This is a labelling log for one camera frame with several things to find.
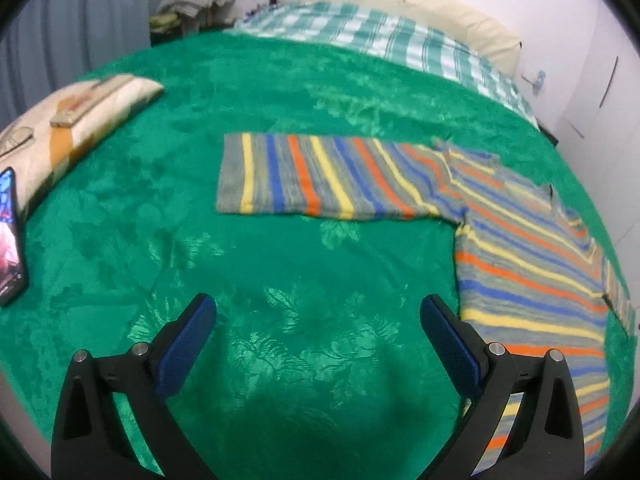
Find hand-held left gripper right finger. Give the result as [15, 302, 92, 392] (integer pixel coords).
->
[419, 294, 587, 480]

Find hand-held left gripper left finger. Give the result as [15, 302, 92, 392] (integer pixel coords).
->
[50, 293, 218, 480]

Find striped knit sweater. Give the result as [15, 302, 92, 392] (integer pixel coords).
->
[215, 132, 639, 476]

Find pile of grey clothes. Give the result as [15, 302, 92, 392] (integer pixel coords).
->
[157, 0, 239, 29]

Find green floral blanket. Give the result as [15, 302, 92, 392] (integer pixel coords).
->
[0, 27, 636, 476]

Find smartphone with lit screen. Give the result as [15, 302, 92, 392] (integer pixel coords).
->
[0, 167, 29, 307]

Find cream printed pillow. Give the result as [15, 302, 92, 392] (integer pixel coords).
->
[0, 73, 165, 218]

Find green white checked pillow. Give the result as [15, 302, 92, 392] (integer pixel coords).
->
[225, 1, 540, 127]

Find olive green folded cloth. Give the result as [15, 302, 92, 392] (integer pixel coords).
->
[148, 13, 182, 32]

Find grey blue curtain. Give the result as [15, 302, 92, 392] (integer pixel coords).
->
[0, 0, 207, 128]

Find light blue wall hook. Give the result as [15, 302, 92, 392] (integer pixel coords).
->
[521, 69, 547, 96]

